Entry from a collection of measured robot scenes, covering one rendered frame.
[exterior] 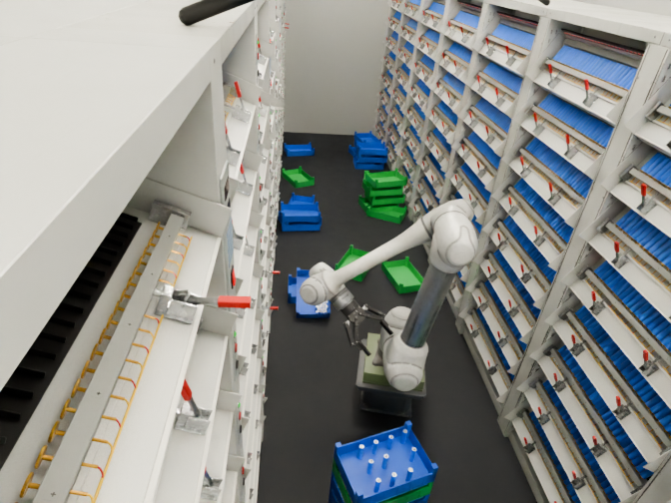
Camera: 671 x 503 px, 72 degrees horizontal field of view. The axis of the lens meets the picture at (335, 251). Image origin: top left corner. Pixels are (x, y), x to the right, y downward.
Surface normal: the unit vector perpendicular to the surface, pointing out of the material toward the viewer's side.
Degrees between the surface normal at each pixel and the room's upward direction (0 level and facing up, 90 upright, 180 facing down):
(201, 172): 90
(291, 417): 0
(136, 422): 21
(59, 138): 0
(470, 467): 0
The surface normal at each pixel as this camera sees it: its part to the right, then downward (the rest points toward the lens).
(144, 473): 0.42, -0.78
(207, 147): 0.07, 0.54
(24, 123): 0.07, -0.84
